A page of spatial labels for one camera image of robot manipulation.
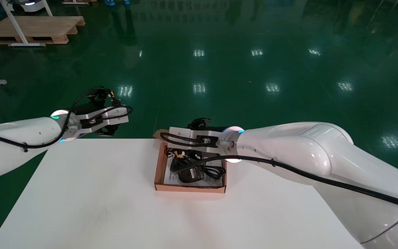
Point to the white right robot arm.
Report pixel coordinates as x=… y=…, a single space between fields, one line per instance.
x=306 y=152

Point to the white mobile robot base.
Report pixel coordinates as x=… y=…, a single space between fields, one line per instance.
x=29 y=7

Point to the white metal table frame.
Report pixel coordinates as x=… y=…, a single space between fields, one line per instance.
x=13 y=24

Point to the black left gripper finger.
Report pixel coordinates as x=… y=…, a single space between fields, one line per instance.
x=95 y=102
x=107 y=131

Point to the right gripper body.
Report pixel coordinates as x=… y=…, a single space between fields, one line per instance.
x=202 y=138

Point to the brown cardboard storage box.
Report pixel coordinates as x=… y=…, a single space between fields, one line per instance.
x=188 y=189

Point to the white printed instruction sheet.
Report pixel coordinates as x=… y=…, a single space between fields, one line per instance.
x=170 y=178

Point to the small wooden pallet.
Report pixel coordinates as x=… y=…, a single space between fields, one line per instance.
x=78 y=1

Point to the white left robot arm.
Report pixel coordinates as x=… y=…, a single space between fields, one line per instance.
x=19 y=135

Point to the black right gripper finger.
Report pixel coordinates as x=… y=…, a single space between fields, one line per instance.
x=199 y=123
x=183 y=154

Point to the large wooden pallet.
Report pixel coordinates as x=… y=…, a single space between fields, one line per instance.
x=40 y=29

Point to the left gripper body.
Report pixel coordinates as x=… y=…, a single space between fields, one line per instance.
x=98 y=119

